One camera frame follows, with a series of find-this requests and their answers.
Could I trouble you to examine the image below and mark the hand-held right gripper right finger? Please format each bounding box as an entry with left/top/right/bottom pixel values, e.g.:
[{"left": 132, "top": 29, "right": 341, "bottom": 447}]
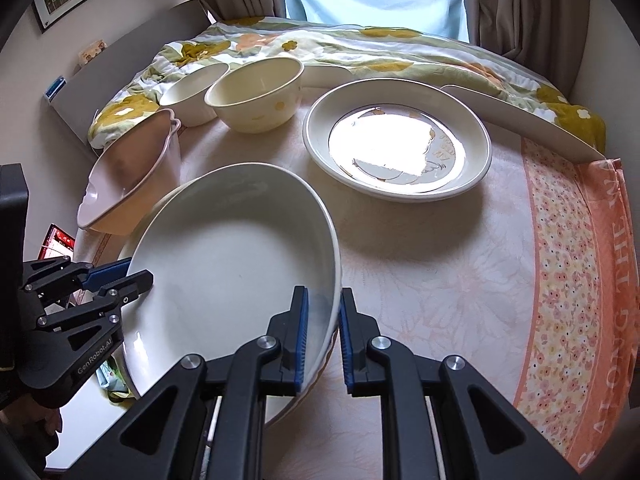
[{"left": 338, "top": 287, "right": 586, "bottom": 480}]

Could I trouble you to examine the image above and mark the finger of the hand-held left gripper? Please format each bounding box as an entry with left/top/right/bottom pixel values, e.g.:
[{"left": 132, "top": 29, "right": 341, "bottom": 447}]
[
  {"left": 20, "top": 255, "right": 133, "bottom": 306},
  {"left": 35, "top": 269, "right": 155, "bottom": 332}
]

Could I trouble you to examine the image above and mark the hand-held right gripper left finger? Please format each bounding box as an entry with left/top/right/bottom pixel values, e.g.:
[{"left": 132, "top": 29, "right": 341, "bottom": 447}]
[{"left": 65, "top": 285, "right": 311, "bottom": 480}]

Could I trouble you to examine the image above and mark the pink bowl with handles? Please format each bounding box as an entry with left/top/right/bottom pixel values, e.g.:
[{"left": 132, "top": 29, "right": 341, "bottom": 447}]
[{"left": 76, "top": 108, "right": 182, "bottom": 235}]

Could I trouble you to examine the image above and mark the large white deep plate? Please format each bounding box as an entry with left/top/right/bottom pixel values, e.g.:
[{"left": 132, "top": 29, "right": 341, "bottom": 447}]
[{"left": 117, "top": 162, "right": 343, "bottom": 428}]

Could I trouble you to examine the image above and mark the plain cream bowl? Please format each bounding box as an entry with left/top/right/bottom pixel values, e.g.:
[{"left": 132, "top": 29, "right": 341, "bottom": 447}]
[{"left": 159, "top": 62, "right": 230, "bottom": 126}]

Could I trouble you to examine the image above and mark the cream plate with printed centre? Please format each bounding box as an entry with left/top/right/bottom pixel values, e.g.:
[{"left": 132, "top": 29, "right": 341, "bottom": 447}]
[{"left": 302, "top": 78, "right": 493, "bottom": 204}]

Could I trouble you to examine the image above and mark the cream bowl yellow print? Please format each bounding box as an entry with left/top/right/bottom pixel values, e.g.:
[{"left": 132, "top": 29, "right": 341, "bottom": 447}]
[{"left": 204, "top": 57, "right": 306, "bottom": 134}]

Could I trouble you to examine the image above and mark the green patterned item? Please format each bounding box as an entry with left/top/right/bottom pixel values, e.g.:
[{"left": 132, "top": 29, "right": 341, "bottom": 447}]
[{"left": 97, "top": 360, "right": 136, "bottom": 403}]

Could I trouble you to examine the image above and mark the red package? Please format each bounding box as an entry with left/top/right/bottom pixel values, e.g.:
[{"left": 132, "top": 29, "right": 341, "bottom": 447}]
[{"left": 39, "top": 224, "right": 77, "bottom": 261}]

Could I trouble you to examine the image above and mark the pink orange floral cloth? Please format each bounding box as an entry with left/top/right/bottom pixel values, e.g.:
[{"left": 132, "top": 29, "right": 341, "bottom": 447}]
[{"left": 47, "top": 95, "right": 628, "bottom": 473}]

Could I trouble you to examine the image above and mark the blue and white packet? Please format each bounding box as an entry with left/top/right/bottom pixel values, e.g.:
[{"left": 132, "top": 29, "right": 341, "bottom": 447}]
[{"left": 44, "top": 75, "right": 68, "bottom": 103}]

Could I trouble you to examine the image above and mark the grey headboard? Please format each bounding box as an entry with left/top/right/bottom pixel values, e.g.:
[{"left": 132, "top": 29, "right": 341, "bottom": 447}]
[{"left": 52, "top": 0, "right": 213, "bottom": 148}]

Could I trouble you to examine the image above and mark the small patterned box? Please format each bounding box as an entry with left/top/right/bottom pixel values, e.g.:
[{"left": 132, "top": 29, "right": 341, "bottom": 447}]
[{"left": 79, "top": 40, "right": 108, "bottom": 68}]

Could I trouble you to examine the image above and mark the white bed tray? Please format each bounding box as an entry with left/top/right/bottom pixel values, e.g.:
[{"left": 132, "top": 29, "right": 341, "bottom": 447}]
[{"left": 300, "top": 65, "right": 608, "bottom": 165}]

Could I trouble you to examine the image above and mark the yellow green floral blanket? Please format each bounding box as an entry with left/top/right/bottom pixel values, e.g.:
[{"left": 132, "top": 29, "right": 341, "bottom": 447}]
[{"left": 87, "top": 17, "right": 607, "bottom": 156}]

